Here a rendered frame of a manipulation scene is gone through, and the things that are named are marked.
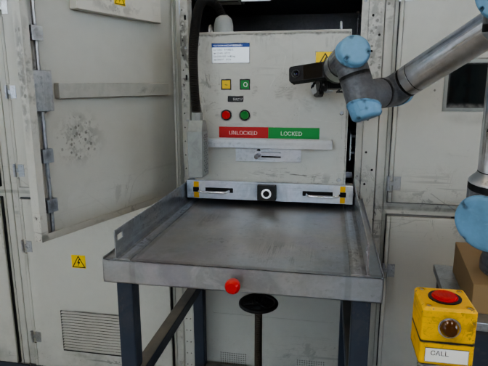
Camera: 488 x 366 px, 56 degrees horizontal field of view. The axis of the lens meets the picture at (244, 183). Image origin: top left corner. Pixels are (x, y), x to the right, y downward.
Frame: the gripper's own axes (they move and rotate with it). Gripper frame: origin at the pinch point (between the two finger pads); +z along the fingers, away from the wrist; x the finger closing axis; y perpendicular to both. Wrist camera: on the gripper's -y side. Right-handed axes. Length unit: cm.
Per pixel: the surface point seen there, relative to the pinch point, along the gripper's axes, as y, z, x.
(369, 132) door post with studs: 22.5, 13.7, -11.4
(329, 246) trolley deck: -3, -24, -45
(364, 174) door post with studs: 21.6, 17.7, -25.3
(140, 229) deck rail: -49, -16, -40
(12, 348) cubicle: -117, 73, -93
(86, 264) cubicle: -81, 53, -57
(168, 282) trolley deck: -41, -30, -52
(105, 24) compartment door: -60, -3, 18
